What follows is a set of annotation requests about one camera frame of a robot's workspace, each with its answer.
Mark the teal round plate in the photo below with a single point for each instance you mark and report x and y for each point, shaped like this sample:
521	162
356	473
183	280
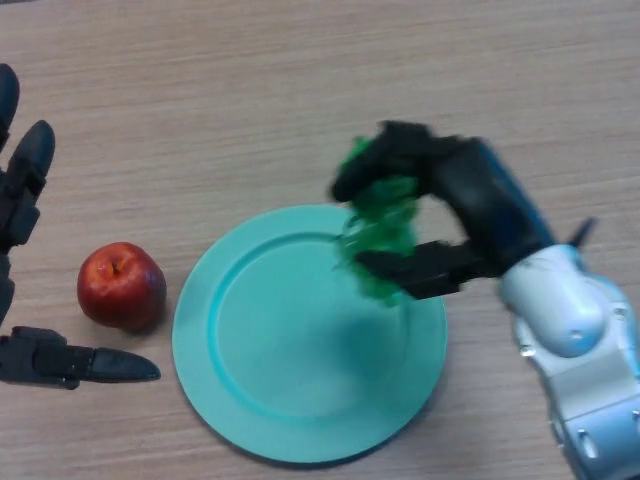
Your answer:
280	340

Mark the red apple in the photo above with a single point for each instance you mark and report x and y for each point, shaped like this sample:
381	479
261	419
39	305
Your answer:
120	287

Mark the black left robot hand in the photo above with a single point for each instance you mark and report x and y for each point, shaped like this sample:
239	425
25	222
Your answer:
20	200

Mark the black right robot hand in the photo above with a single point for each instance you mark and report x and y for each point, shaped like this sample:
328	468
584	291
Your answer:
490	205

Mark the green grape bunch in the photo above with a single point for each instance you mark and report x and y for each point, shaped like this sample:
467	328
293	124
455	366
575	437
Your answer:
390	230

